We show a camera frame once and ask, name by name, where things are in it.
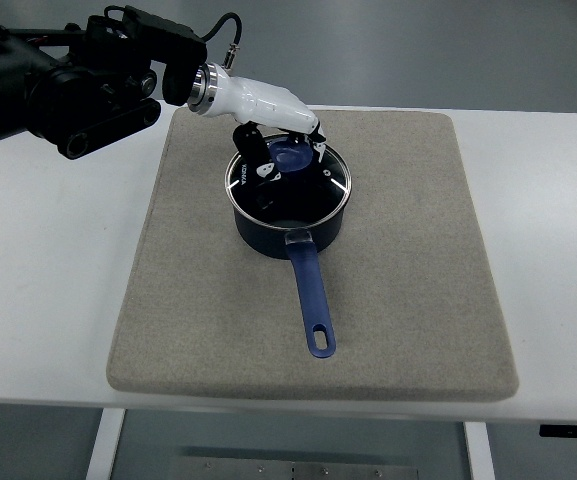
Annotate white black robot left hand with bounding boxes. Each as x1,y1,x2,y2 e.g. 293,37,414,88
185,61,327,208

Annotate glass pot lid blue knob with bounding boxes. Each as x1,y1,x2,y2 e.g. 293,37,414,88
225,133,351,228

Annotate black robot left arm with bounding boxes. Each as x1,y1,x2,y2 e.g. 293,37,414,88
0,5,241,159

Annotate dark blue saucepan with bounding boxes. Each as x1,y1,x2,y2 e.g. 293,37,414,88
231,203,347,358

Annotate beige felt mat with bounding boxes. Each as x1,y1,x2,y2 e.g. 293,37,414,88
106,109,519,402

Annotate white table left leg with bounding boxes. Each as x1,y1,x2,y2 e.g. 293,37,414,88
85,408,126,480

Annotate white table leg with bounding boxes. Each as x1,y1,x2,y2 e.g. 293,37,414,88
85,408,126,480
464,422,496,480

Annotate white table right leg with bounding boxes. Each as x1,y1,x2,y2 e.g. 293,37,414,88
464,422,496,480

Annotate black desk control panel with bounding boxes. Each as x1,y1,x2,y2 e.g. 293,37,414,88
539,424,577,439

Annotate grey metal base plate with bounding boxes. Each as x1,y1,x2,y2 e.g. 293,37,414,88
168,456,419,480

